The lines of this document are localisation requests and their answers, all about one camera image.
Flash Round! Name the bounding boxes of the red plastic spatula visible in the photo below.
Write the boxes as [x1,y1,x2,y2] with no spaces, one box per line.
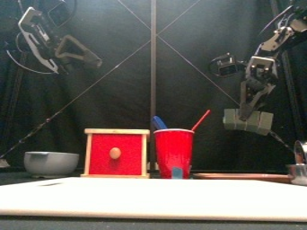
[191,109,212,132]

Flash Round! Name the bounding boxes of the red plastic cup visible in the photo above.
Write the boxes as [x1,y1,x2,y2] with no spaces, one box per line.
[152,128,195,180]

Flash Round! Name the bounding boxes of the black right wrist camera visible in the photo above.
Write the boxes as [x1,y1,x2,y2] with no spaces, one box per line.
[207,52,246,78]

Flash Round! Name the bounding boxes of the small metal measuring cup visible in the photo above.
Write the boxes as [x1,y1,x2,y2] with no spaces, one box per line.
[286,139,307,187]

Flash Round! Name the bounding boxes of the blue plastic utensil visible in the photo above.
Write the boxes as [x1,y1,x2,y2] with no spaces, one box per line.
[150,115,170,131]

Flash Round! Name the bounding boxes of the small blue tape piece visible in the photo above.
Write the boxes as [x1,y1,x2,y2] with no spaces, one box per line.
[171,166,183,180]

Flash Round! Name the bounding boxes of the white cutting board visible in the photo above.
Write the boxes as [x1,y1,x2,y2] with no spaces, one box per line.
[0,176,307,223]

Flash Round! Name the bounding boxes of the dark vertical frame pole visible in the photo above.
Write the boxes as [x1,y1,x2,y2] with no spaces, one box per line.
[148,0,159,172]

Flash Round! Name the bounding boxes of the grey bowl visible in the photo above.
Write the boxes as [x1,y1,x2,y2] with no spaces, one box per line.
[23,151,80,178]

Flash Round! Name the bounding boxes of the thin steel brace wire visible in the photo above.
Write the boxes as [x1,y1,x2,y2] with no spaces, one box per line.
[0,0,203,160]
[115,0,299,154]

